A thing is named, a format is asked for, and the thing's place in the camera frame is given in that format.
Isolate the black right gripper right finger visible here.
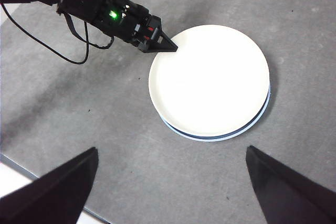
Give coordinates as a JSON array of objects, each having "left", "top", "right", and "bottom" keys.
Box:
[{"left": 246, "top": 145, "right": 336, "bottom": 224}]

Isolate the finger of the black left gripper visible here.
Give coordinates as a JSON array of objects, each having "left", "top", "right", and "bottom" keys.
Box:
[{"left": 139, "top": 27, "right": 179, "bottom": 53}]

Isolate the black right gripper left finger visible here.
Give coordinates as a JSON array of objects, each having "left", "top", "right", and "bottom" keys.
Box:
[{"left": 0, "top": 147, "right": 99, "bottom": 224}]

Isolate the white round plate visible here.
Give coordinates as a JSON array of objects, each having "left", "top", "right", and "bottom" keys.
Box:
[{"left": 148, "top": 24, "right": 271, "bottom": 138}]

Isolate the blue round plate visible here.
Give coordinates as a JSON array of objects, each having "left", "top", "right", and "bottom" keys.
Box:
[{"left": 160, "top": 82, "right": 271, "bottom": 143}]

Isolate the thin black cable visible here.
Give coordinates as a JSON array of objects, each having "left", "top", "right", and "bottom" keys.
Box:
[
  {"left": 83, "top": 35, "right": 116, "bottom": 50},
  {"left": 0, "top": 1, "right": 90, "bottom": 65}
]

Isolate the flat grey ribbon cable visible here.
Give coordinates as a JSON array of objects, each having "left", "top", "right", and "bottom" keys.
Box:
[{"left": 64, "top": 13, "right": 89, "bottom": 44}]

